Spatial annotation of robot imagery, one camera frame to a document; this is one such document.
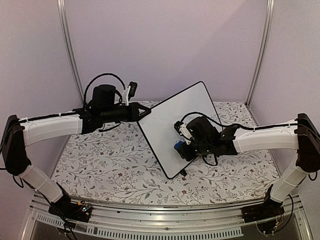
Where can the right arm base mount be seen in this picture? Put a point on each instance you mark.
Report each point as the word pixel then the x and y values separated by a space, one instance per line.
pixel 266 215

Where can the floral patterned table mat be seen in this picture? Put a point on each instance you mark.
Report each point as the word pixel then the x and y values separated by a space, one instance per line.
pixel 119 166

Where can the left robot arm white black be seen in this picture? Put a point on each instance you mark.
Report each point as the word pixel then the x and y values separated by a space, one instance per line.
pixel 21 134

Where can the blue whiteboard eraser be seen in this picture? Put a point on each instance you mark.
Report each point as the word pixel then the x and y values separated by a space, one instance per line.
pixel 178 145

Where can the right aluminium frame post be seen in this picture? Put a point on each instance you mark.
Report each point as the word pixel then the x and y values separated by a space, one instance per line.
pixel 262 51

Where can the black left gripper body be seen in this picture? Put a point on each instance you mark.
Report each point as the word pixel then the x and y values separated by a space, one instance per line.
pixel 132 116

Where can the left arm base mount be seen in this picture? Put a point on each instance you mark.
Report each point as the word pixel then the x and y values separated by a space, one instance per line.
pixel 66 209

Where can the white whiteboard black frame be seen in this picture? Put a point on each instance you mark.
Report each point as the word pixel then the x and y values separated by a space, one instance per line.
pixel 158 126

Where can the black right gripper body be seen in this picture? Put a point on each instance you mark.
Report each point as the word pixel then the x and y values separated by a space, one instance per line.
pixel 189 155

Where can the left aluminium frame post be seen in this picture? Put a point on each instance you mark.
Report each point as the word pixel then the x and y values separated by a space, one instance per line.
pixel 62 12

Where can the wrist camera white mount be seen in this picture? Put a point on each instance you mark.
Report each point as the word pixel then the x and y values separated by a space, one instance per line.
pixel 181 129
pixel 129 92

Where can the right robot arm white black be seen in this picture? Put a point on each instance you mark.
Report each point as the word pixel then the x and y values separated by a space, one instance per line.
pixel 201 139

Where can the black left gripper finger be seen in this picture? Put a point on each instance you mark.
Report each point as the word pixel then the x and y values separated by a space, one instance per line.
pixel 143 113
pixel 142 108

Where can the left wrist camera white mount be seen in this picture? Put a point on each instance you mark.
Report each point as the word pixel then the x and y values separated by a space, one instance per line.
pixel 129 92

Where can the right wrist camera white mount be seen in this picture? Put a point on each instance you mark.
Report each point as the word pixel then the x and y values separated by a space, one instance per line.
pixel 181 129

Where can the front aluminium rail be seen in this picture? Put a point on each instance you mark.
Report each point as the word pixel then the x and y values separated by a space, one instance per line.
pixel 123 221

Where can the aluminium frame post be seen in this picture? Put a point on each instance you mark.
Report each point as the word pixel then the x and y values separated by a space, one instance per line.
pixel 262 51
pixel 62 12

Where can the black wire whiteboard stand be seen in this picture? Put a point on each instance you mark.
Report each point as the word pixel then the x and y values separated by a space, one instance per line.
pixel 183 172

